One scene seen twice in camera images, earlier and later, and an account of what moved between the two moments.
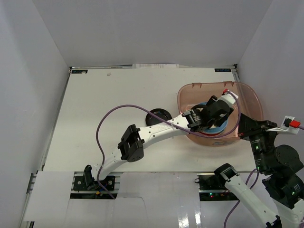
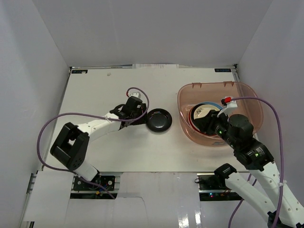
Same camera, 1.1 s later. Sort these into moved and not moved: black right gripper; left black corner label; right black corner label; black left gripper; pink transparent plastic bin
Moved: black left gripper; black right gripper
Not moved: left black corner label; pink transparent plastic bin; right black corner label
